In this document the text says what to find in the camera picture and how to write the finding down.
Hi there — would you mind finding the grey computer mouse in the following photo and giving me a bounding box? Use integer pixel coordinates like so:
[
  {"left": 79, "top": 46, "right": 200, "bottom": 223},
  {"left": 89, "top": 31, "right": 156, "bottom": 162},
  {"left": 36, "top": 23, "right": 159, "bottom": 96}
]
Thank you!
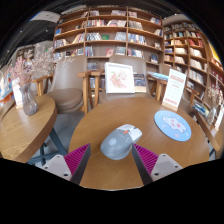
[{"left": 99, "top": 123, "right": 143, "bottom": 161}]

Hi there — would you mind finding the glass vase with dried flowers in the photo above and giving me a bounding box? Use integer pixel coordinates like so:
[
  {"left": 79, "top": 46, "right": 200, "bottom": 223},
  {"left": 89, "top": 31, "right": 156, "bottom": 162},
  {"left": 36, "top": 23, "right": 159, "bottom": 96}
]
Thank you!
[{"left": 205, "top": 74, "right": 224, "bottom": 126}]

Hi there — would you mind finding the dark cover book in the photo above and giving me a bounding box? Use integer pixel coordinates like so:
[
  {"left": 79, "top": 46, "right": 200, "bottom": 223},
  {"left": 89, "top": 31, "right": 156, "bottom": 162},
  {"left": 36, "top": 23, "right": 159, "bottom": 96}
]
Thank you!
[{"left": 133, "top": 73, "right": 148, "bottom": 93}]

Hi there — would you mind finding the white sign on wooden base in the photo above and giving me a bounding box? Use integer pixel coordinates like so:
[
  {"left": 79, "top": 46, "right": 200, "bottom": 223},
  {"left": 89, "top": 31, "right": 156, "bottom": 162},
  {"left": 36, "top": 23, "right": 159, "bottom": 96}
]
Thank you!
[{"left": 161, "top": 68, "right": 188, "bottom": 112}]

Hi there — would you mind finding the round wooden side table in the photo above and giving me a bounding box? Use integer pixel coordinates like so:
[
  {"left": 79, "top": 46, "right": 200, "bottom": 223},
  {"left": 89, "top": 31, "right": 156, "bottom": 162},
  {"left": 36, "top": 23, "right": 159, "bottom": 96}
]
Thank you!
[
  {"left": 0, "top": 94, "right": 68, "bottom": 164},
  {"left": 194, "top": 109, "right": 224, "bottom": 158}
]

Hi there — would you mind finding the wide wooden bookshelf with books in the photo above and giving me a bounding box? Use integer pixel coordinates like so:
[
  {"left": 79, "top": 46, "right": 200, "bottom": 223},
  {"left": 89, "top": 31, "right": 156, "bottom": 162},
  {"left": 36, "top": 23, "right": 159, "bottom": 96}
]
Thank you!
[{"left": 52, "top": 5, "right": 165, "bottom": 73}]

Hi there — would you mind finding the glass vase with pink flowers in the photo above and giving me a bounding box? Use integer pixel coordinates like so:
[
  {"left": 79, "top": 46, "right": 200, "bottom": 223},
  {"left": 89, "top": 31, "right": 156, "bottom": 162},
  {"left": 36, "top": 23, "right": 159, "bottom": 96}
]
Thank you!
[{"left": 9, "top": 43, "right": 66, "bottom": 117}]

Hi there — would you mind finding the white ceiling panel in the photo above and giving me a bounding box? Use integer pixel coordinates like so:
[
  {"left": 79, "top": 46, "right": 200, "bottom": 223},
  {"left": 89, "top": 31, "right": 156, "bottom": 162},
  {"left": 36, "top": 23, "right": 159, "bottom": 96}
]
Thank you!
[{"left": 29, "top": 10, "right": 61, "bottom": 24}]

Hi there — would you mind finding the colourful book display table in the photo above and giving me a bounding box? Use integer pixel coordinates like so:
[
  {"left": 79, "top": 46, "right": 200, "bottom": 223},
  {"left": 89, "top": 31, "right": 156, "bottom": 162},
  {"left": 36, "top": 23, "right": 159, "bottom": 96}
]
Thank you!
[{"left": 0, "top": 64, "right": 16, "bottom": 108}]

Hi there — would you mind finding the light blue book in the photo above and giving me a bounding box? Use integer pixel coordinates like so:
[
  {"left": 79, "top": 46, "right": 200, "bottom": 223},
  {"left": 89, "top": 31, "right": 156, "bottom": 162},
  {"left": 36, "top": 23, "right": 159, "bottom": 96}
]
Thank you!
[{"left": 147, "top": 70, "right": 169, "bottom": 82}]

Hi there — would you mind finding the distant wooden bookshelf with books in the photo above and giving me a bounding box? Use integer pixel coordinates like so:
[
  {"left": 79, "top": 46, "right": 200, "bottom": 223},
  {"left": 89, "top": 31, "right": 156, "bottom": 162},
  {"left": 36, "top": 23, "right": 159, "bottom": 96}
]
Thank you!
[{"left": 14, "top": 44, "right": 38, "bottom": 68}]

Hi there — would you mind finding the small white table sign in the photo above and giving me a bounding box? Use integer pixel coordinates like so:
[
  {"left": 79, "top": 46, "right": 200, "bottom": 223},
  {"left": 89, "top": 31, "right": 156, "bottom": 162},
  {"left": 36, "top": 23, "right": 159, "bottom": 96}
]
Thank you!
[
  {"left": 11, "top": 78, "right": 25, "bottom": 109},
  {"left": 214, "top": 104, "right": 224, "bottom": 132}
]

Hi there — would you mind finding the round light blue mouse pad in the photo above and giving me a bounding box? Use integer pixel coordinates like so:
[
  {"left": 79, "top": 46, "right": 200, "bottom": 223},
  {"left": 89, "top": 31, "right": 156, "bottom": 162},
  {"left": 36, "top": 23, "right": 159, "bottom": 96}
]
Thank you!
[{"left": 153, "top": 110, "right": 193, "bottom": 142}]

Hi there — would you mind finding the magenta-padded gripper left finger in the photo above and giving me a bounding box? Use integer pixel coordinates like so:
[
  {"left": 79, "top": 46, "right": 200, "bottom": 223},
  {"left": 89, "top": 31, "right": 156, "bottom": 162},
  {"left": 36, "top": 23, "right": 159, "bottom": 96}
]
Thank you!
[{"left": 41, "top": 143, "right": 92, "bottom": 186}]

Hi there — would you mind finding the tall wooden bookshelf with books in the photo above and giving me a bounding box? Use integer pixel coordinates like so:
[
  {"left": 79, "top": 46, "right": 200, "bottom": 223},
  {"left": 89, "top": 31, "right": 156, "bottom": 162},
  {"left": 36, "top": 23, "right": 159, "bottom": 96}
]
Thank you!
[{"left": 162, "top": 19, "right": 224, "bottom": 98}]

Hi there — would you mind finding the white framed flower picture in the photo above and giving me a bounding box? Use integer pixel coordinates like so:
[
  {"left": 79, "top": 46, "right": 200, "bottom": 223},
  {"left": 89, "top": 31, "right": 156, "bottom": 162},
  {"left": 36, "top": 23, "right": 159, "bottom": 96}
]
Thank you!
[{"left": 104, "top": 62, "right": 136, "bottom": 95}]

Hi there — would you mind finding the stack of books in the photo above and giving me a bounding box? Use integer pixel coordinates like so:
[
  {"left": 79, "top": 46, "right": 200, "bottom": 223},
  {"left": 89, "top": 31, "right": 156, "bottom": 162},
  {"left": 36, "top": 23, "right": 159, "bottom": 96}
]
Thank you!
[{"left": 192, "top": 101, "right": 211, "bottom": 118}]

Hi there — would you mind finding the taupe armchair with wooden arms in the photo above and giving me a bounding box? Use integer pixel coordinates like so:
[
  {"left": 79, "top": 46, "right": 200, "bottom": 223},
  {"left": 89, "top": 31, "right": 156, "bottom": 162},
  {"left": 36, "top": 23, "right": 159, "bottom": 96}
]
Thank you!
[
  {"left": 158, "top": 62, "right": 204, "bottom": 111},
  {"left": 31, "top": 54, "right": 93, "bottom": 114},
  {"left": 78, "top": 54, "right": 168, "bottom": 114}
]

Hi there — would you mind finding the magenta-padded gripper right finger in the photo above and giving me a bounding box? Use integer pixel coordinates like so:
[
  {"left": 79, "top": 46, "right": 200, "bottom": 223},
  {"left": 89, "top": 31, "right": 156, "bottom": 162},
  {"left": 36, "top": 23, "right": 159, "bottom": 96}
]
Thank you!
[{"left": 131, "top": 143, "right": 184, "bottom": 186}]

